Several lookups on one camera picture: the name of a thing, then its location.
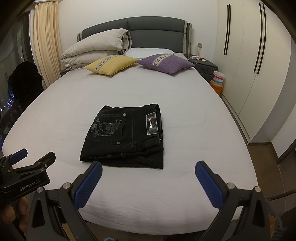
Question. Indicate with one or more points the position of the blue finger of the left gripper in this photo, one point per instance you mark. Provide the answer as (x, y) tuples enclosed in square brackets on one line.
[(18, 156), (40, 165)]

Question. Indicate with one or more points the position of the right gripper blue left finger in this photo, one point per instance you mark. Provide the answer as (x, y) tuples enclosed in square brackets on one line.
[(52, 208)]

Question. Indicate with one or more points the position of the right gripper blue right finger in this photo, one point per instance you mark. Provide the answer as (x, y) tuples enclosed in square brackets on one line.
[(253, 222)]

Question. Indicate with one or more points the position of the black denim pants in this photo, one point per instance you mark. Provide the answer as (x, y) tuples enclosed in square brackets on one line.
[(130, 137)]

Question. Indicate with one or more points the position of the left hand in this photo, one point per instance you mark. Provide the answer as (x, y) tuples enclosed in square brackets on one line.
[(8, 213)]

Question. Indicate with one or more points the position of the black chair silhouette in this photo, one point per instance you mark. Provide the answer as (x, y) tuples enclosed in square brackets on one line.
[(26, 84)]

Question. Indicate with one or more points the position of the dark glass window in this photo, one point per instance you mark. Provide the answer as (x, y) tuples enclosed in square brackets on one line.
[(15, 49)]

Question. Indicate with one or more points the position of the yellow cushion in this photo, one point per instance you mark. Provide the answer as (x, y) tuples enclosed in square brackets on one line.
[(111, 64)]

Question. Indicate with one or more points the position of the beige curtain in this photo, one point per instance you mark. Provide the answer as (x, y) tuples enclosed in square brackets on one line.
[(47, 42)]

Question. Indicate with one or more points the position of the orange container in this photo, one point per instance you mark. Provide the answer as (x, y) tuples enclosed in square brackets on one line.
[(217, 88)]

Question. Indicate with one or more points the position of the folded beige duvet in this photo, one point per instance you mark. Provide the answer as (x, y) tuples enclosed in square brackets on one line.
[(94, 47)]

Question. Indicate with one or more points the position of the white pillow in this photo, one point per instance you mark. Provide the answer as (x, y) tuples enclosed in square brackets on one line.
[(141, 53)]

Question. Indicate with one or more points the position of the white striped bucket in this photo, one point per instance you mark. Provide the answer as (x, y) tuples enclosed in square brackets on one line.
[(218, 78)]

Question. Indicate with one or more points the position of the dark bedside table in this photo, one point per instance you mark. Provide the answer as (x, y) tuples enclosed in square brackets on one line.
[(205, 68)]

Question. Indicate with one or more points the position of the purple cushion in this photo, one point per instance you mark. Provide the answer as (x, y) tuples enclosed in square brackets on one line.
[(166, 63)]

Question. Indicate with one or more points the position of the white wardrobe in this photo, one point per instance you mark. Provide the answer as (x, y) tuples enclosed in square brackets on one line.
[(256, 53)]

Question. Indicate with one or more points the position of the dark grey headboard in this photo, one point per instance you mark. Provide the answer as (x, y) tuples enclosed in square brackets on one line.
[(150, 32)]

